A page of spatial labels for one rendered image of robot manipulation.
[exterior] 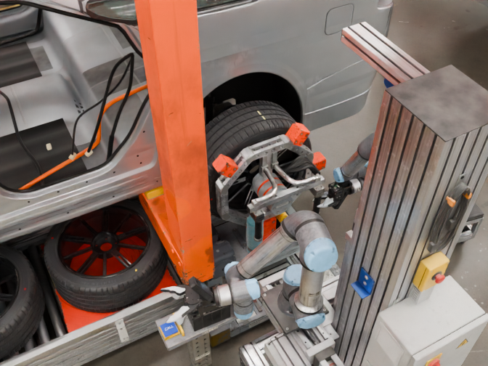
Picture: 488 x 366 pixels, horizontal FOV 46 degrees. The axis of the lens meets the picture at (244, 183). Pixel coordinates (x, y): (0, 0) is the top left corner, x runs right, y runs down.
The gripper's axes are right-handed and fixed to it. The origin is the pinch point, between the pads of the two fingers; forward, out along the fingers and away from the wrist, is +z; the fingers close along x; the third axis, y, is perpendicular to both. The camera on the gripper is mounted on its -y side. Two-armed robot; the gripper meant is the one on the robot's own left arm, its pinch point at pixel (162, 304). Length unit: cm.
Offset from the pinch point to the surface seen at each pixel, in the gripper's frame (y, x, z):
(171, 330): 71, 42, -1
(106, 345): 96, 61, 34
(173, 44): -78, 42, -19
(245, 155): 2, 80, -51
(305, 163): 10, 76, -80
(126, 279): 63, 75, 17
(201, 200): 2, 54, -24
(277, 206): 29, 70, -64
